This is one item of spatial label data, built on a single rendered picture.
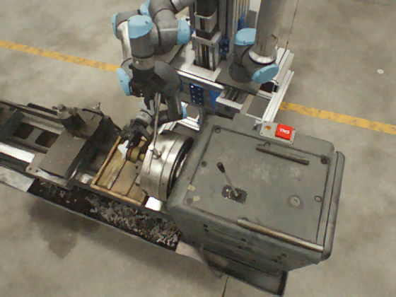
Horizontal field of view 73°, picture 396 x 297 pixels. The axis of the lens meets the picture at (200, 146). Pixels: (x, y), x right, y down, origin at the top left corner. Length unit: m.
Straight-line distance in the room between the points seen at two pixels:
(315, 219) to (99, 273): 1.75
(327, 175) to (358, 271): 1.41
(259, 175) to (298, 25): 2.87
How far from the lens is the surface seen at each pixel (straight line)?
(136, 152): 1.27
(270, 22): 1.06
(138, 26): 0.88
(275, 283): 1.69
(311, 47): 3.47
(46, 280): 2.54
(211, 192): 0.99
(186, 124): 2.37
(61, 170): 1.55
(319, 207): 1.04
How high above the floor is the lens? 2.20
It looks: 61 degrees down
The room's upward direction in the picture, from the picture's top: 6 degrees counter-clockwise
